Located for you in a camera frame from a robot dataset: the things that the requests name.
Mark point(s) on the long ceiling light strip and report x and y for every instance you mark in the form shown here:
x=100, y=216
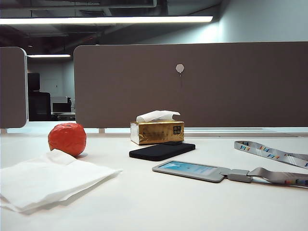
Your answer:
x=96, y=20

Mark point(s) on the black office chair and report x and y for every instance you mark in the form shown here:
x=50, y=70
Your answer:
x=39, y=106

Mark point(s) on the black cabinet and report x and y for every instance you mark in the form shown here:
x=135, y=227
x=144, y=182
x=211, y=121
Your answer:
x=33, y=81

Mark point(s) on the white folded tissue stack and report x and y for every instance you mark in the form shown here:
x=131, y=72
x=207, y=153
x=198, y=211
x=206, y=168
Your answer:
x=48, y=178

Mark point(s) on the grey left divider panel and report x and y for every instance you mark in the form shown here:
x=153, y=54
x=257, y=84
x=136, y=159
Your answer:
x=12, y=91

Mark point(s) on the grey desk divider panel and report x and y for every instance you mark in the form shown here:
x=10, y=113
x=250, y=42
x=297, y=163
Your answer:
x=240, y=91

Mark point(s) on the gold tissue pack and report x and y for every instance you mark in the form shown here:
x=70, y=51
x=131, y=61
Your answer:
x=156, y=132

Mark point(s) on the white adhesive hook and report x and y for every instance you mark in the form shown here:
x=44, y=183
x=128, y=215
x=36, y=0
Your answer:
x=180, y=68

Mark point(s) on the black computer monitor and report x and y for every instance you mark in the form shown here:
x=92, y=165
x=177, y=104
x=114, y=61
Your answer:
x=61, y=107

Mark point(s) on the short ceiling light strip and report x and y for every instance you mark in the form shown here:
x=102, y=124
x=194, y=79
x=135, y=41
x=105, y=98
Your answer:
x=48, y=55

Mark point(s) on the grey ID card holder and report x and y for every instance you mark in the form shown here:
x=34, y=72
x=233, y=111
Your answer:
x=187, y=171

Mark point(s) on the red wrapped ball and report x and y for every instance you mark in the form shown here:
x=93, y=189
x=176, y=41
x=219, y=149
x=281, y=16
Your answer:
x=67, y=139

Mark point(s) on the black smartphone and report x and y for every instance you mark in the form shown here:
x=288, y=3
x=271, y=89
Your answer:
x=158, y=151

